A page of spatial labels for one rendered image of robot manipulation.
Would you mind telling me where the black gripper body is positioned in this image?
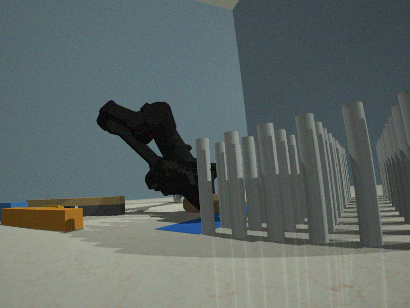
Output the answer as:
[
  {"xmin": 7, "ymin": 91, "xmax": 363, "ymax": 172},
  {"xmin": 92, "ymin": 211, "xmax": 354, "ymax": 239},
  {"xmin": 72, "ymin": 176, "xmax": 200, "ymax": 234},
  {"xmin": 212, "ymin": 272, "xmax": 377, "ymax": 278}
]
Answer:
[{"xmin": 145, "ymin": 140, "xmax": 198, "ymax": 189}]

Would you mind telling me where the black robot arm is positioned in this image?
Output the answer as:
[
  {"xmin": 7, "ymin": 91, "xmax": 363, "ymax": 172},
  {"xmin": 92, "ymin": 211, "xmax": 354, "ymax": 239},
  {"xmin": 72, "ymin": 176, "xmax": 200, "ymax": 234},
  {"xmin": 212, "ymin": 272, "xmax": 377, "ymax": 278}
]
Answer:
[{"xmin": 96, "ymin": 100, "xmax": 183, "ymax": 169}]

